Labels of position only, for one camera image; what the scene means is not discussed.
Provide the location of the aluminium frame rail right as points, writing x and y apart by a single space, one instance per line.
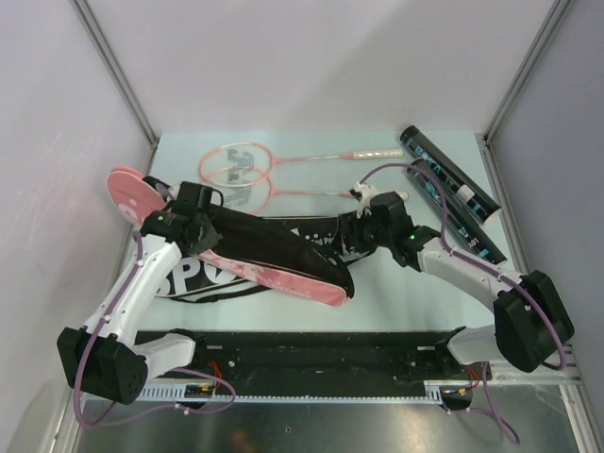
536 51

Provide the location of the black SPORT racket bag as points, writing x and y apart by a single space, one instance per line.
194 281

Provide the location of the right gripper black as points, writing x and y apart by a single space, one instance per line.
361 245

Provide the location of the aluminium frame rail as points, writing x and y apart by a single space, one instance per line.
100 42
536 51

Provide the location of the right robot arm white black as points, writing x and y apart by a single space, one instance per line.
530 320

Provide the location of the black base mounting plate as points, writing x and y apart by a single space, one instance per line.
404 362

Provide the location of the red white badminton racket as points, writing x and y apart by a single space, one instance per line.
242 164

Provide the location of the pink SPORT racket bag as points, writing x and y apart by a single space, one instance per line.
252 249

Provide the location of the white slotted cable duct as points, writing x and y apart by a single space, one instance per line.
423 393

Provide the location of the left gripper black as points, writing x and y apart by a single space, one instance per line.
209 240

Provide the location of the aluminium frame rail left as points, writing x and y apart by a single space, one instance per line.
100 42

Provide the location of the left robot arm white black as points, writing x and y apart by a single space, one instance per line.
102 357

